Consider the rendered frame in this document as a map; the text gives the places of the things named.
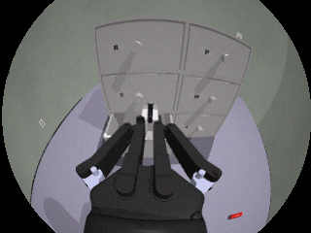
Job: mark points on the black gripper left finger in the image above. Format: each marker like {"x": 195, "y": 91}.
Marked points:
{"x": 97, "y": 168}

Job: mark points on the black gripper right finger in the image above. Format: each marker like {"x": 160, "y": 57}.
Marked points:
{"x": 202, "y": 173}

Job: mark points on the small white chest of drawers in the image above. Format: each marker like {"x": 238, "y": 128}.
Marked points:
{"x": 186, "y": 23}

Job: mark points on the grey drawer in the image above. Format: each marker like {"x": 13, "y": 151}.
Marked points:
{"x": 191, "y": 124}
{"x": 214, "y": 54}
{"x": 197, "y": 94}
{"x": 124, "y": 91}
{"x": 118, "y": 119}
{"x": 159, "y": 46}

